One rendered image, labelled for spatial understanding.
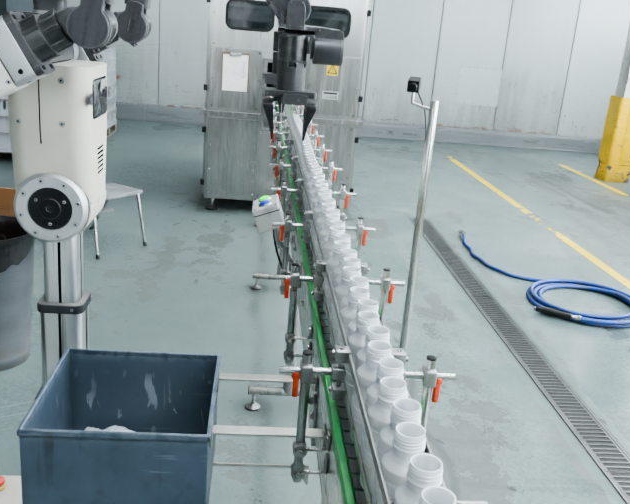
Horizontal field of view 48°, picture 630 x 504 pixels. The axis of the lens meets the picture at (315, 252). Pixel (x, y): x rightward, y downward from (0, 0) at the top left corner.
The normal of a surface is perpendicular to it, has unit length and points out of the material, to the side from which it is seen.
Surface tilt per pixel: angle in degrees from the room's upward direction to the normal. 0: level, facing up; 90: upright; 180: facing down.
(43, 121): 90
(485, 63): 90
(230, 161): 90
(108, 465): 90
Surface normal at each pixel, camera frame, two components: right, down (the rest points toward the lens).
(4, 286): 0.70, 0.33
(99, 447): 0.07, 0.30
